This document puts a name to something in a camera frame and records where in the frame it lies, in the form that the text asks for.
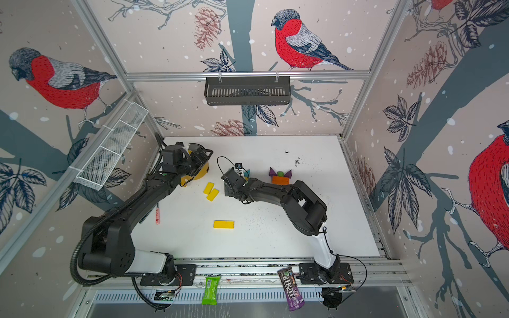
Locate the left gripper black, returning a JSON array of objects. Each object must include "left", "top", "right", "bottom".
[{"left": 175, "top": 147, "right": 213, "bottom": 179}]

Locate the yellow block bottom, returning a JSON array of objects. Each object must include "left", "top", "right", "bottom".
[{"left": 213, "top": 220, "right": 235, "bottom": 229}]

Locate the yellow block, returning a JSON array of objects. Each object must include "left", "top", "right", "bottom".
[
  {"left": 204, "top": 182, "right": 214, "bottom": 195},
  {"left": 206, "top": 188, "right": 220, "bottom": 201},
  {"left": 213, "top": 220, "right": 235, "bottom": 229}
]

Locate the orange block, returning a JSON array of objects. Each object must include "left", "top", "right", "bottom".
[{"left": 271, "top": 176, "right": 290, "bottom": 186}]

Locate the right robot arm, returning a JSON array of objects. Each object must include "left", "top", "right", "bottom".
[{"left": 222, "top": 176, "right": 341, "bottom": 284}]

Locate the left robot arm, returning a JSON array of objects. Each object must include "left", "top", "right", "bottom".
[{"left": 70, "top": 140, "right": 213, "bottom": 286}]

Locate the yellow pot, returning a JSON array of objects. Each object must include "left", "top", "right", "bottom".
[{"left": 181, "top": 163, "right": 209, "bottom": 187}]

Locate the yellow block far left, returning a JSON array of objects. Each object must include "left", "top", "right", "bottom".
[{"left": 204, "top": 182, "right": 214, "bottom": 195}]

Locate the red pen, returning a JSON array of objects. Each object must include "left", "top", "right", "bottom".
[{"left": 155, "top": 203, "right": 160, "bottom": 225}]

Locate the green snack packet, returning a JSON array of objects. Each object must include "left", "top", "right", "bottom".
[{"left": 201, "top": 276, "right": 221, "bottom": 306}]

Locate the purple candy packet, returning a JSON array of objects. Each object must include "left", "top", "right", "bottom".
[{"left": 278, "top": 266, "right": 305, "bottom": 311}]

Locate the black wire basket shelf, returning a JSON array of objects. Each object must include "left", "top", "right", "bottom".
[{"left": 204, "top": 76, "right": 291, "bottom": 106}]

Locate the white wire basket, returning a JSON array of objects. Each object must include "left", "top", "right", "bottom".
[{"left": 74, "top": 100, "right": 148, "bottom": 190}]

